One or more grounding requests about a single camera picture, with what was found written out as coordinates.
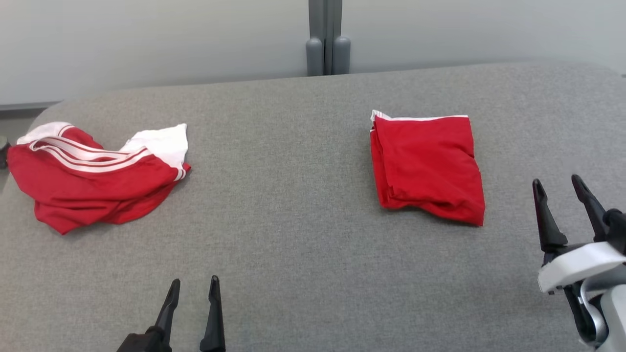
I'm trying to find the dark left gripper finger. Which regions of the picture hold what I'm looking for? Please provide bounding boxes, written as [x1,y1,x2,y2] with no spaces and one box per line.
[156,279,181,334]
[200,275,226,352]

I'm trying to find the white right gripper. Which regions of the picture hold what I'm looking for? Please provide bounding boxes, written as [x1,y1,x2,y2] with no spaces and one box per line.
[533,175,626,294]

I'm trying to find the red and white jersey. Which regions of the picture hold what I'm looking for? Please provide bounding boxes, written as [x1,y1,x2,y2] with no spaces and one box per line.
[7,121,191,236]

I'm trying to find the red shorts with number 23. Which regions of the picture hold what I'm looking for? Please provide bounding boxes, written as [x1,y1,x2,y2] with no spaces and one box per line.
[369,110,486,227]

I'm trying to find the grey partition post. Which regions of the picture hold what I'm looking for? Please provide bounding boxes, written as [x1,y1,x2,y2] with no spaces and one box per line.
[306,0,352,77]

